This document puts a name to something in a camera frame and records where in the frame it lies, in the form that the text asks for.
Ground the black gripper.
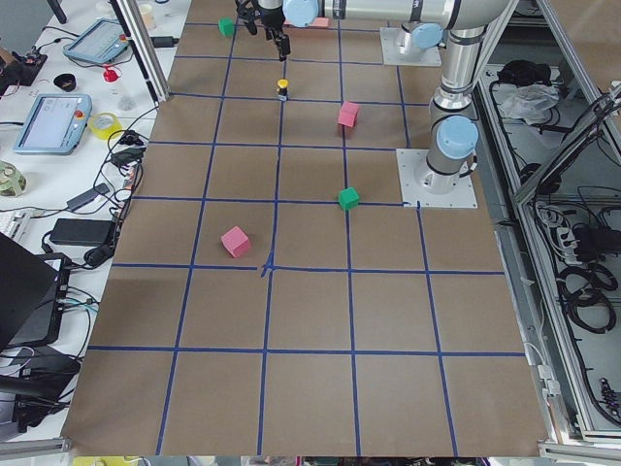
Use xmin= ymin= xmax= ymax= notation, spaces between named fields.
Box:
xmin=260 ymin=7 xmax=290 ymax=61

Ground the yellow push button switch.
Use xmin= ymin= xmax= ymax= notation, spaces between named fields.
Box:
xmin=277 ymin=79 xmax=289 ymax=102

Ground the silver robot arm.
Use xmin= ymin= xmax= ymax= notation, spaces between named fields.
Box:
xmin=237 ymin=0 xmax=514 ymax=195
xmin=395 ymin=22 xmax=444 ymax=55

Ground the pink plastic tray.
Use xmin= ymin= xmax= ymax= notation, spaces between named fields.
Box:
xmin=284 ymin=17 xmax=330 ymax=28

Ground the green foam cube near tray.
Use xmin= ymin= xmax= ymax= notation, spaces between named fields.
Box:
xmin=217 ymin=17 xmax=236 ymax=37

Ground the pink foam cube centre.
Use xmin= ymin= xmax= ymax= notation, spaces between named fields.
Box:
xmin=338 ymin=101 xmax=360 ymax=128

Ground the pink foam cube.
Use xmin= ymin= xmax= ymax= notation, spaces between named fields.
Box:
xmin=220 ymin=226 xmax=251 ymax=258
xmin=338 ymin=101 xmax=360 ymax=128

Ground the red small object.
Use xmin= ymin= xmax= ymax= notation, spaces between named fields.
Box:
xmin=103 ymin=66 xmax=120 ymax=83

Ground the teach pendant far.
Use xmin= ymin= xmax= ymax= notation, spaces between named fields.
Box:
xmin=63 ymin=18 xmax=128 ymax=65

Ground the teach pendant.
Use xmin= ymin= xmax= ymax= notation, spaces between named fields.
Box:
xmin=14 ymin=93 xmax=92 ymax=155
xmin=63 ymin=18 xmax=128 ymax=65

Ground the green foam cube near base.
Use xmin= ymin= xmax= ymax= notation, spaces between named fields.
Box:
xmin=338 ymin=186 xmax=360 ymax=212

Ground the yellow tape roll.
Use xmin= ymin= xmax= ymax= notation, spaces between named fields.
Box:
xmin=87 ymin=113 xmax=123 ymax=141

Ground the pink foam cube far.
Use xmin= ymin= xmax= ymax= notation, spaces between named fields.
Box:
xmin=220 ymin=226 xmax=251 ymax=258

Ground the small black bowl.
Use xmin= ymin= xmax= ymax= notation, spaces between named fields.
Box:
xmin=53 ymin=73 xmax=77 ymax=92

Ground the teach pendant near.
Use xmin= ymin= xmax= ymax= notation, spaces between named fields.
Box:
xmin=14 ymin=93 xmax=92 ymax=155

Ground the black power adapter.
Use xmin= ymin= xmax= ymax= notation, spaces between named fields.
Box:
xmin=49 ymin=218 xmax=114 ymax=247

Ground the white crumpled cloth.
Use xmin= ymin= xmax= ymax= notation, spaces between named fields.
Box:
xmin=499 ymin=83 xmax=560 ymax=125

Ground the camouflage tape roll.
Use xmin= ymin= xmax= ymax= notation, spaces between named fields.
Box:
xmin=0 ymin=161 xmax=26 ymax=197

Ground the black laptop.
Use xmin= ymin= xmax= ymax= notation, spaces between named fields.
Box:
xmin=1 ymin=235 xmax=70 ymax=350

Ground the aluminium frame post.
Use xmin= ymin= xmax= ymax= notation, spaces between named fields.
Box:
xmin=110 ymin=0 xmax=170 ymax=103

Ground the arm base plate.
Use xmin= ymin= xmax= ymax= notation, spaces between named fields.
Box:
xmin=379 ymin=27 xmax=441 ymax=68
xmin=396 ymin=149 xmax=478 ymax=209

